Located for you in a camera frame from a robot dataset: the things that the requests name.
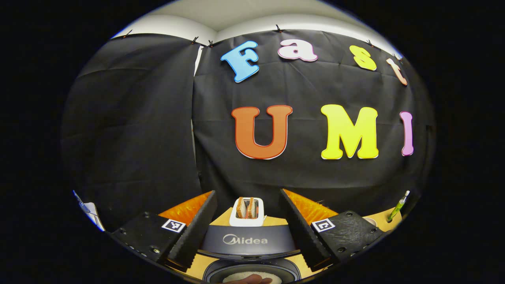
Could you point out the black silver rice cooker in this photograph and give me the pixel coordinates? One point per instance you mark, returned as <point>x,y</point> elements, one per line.
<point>244,248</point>

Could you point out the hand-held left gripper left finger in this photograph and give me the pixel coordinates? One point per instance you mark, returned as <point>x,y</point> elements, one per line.
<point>197,232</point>

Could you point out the white round plate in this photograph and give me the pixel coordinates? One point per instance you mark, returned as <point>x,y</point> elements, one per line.
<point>371,221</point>

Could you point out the toasted bread slice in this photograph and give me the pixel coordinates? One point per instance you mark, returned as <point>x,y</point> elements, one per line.
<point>241,208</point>
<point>251,208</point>

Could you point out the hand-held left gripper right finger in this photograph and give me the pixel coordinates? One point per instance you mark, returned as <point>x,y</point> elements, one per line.
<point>300,230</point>

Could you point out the white rice portion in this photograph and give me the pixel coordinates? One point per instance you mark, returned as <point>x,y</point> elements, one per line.
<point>240,275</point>

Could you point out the green label drink bottle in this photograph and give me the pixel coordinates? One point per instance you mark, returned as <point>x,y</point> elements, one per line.
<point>397,207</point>

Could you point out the black backdrop cloth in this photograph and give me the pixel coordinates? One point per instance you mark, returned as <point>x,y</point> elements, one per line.
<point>138,126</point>

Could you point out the white toaster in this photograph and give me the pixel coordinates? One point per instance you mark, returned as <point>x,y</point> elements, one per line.
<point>246,222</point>

